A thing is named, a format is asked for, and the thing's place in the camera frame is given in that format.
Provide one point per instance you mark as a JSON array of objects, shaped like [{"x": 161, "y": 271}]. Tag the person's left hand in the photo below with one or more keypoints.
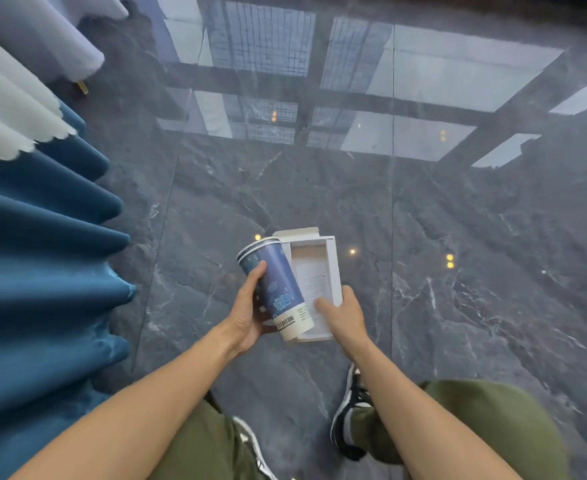
[{"x": 244, "y": 317}]

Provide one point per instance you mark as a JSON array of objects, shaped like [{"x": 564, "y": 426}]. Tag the person's right hand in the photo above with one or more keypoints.
[{"x": 341, "y": 319}]

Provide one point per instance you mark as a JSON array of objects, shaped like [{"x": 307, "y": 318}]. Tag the person's right thumb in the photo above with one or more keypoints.
[{"x": 327, "y": 305}]

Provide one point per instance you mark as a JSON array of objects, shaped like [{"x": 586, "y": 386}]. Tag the person's left thumb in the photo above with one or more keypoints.
[{"x": 255, "y": 282}]

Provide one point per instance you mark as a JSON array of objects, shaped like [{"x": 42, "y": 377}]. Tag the blue and white paper cup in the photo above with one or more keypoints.
[{"x": 278, "y": 289}]

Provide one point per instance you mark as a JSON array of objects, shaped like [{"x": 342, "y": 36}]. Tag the white cardboard box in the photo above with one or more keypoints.
[{"x": 318, "y": 282}]

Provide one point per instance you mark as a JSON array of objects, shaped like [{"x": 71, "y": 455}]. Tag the person's left forearm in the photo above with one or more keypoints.
[{"x": 123, "y": 412}]

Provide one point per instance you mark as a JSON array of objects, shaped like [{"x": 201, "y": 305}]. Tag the person's right forearm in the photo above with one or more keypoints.
[{"x": 413, "y": 414}]

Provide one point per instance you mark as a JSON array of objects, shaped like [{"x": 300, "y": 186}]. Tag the white paper leaflet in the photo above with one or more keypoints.
[{"x": 311, "y": 287}]

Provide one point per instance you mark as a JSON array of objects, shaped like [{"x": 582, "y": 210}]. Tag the black and white sneaker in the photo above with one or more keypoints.
[
  {"x": 256, "y": 449},
  {"x": 347, "y": 412}
]

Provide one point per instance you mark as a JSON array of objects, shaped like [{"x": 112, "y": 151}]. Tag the person's olive green trousers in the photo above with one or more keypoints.
[{"x": 473, "y": 424}]

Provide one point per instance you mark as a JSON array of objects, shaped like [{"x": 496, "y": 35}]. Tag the blue pleated curtain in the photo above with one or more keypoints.
[{"x": 38, "y": 294}]

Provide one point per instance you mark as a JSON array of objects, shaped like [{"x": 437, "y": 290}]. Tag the white sheer curtain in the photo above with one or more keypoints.
[{"x": 18, "y": 69}]

